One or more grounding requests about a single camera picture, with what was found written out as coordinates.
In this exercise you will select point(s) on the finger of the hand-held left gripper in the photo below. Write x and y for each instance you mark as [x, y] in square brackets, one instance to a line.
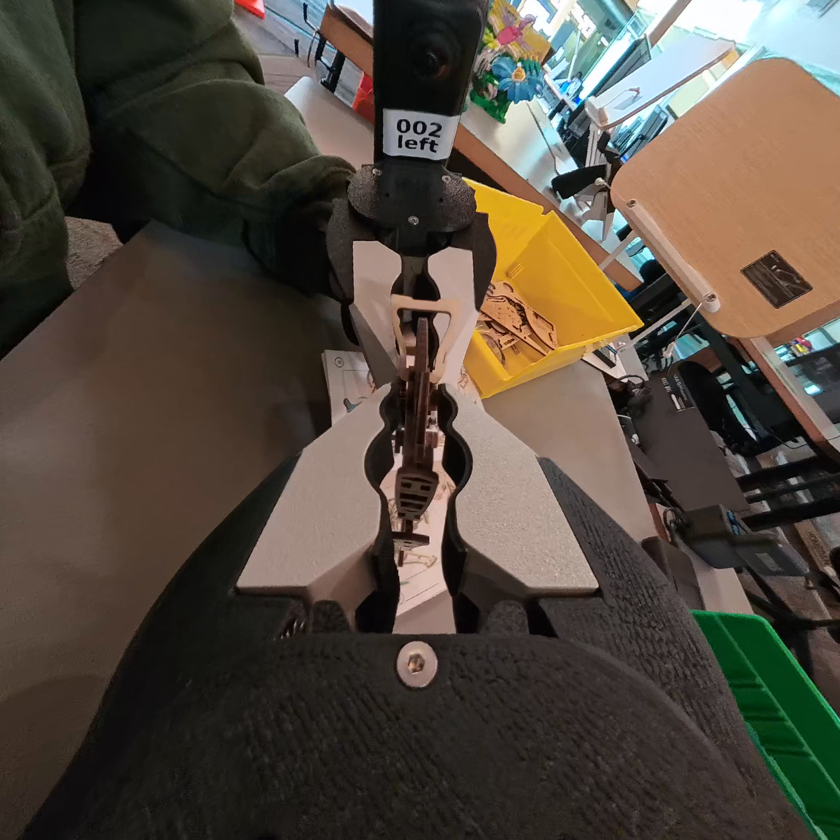
[371, 275]
[459, 282]

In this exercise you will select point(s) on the red plastic bin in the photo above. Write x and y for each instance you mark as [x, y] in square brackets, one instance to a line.
[364, 92]

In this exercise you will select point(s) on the toy brick flower bouquet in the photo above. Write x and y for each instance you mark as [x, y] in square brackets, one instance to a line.
[515, 72]

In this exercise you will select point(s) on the wooden back chair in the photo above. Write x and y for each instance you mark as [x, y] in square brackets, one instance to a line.
[722, 197]

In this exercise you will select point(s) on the person's left forearm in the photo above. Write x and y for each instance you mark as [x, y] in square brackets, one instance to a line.
[197, 131]

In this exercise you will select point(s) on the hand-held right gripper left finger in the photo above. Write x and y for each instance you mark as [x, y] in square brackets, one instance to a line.
[308, 525]

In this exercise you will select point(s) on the black equipment box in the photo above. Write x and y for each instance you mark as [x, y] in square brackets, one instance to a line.
[695, 446]

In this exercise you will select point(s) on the grey desk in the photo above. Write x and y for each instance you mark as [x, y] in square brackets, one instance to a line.
[131, 426]

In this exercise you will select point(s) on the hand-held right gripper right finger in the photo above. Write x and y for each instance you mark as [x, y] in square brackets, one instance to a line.
[518, 525]

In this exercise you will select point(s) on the wooden cabin piece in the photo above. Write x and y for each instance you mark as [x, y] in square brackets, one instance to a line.
[415, 489]

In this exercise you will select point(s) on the yellow plastic bin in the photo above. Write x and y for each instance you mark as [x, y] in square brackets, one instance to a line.
[558, 262]

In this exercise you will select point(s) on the pile of wooden puzzle sheets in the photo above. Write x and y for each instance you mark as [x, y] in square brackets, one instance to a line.
[518, 321]

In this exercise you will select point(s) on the green plastic bin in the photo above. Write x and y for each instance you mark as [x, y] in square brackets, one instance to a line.
[774, 709]

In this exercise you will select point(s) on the puzzle instruction booklet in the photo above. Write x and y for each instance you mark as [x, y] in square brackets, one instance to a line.
[348, 394]

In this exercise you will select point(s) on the wooden wheel assembly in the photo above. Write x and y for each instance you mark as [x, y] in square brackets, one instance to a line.
[417, 407]

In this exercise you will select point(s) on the person's green jacket torso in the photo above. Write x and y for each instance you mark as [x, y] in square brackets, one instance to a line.
[33, 164]

